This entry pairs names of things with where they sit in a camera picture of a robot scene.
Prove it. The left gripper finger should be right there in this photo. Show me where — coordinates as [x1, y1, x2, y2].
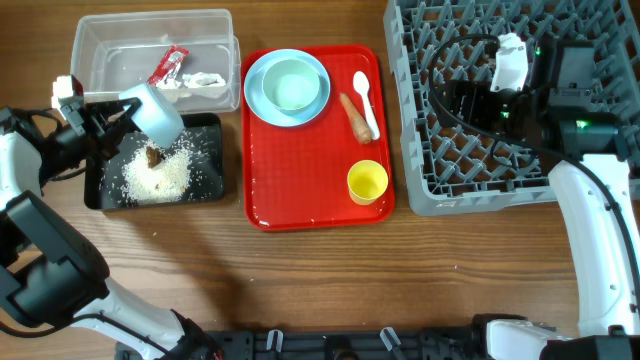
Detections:
[86, 97, 140, 118]
[97, 112, 137, 160]

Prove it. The brown food scrap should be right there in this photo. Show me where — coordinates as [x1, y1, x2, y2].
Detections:
[145, 146, 164, 169]

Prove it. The light blue bowl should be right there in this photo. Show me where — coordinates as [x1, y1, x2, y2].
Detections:
[119, 83, 184, 148]

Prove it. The white rice pile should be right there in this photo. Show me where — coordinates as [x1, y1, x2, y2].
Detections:
[102, 127, 224, 206]

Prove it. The red snack wrapper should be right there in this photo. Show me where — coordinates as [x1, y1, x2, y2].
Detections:
[147, 45, 190, 85]

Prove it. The white tissue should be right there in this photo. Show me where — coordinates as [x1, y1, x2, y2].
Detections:
[156, 72, 227, 102]

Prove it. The white plastic spoon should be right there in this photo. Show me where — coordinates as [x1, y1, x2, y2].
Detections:
[353, 71, 380, 140]

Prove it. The yellow plastic cup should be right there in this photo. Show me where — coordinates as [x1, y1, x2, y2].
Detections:
[347, 160, 389, 205]

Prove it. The light blue plate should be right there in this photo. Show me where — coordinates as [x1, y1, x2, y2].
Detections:
[244, 49, 331, 127]

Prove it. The pale green bowl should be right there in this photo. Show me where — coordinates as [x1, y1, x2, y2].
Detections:
[262, 59, 321, 114]

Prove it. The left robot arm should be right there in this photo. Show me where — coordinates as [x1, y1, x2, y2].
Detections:
[1, 96, 224, 359]

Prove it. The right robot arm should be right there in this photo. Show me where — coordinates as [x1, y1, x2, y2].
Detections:
[429, 33, 639, 359]

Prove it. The grey dishwasher rack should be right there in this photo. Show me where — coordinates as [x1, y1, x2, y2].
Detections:
[383, 0, 639, 216]

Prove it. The black plastic tray bin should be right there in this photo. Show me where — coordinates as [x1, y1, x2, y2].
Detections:
[83, 112, 225, 211]

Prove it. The clear plastic bin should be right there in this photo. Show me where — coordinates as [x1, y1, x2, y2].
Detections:
[71, 9, 240, 113]

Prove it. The red serving tray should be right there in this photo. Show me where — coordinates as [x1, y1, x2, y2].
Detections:
[241, 44, 395, 231]

